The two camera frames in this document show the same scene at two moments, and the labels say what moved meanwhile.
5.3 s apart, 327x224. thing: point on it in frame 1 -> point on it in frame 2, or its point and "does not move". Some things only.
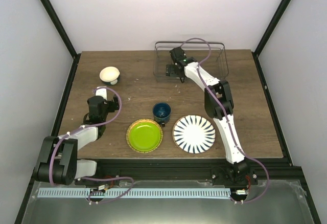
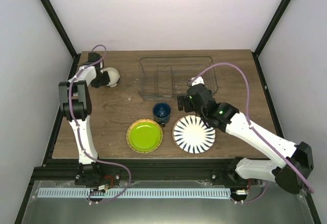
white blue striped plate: (193, 134) does not move
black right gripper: (169, 72) -> (184, 98)
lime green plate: (144, 136) does not move
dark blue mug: (161, 113) does not move
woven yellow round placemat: (142, 120) does not move
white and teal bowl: (110, 75) does not move
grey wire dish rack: (212, 54) -> (167, 77)
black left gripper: (116, 107) -> (104, 83)
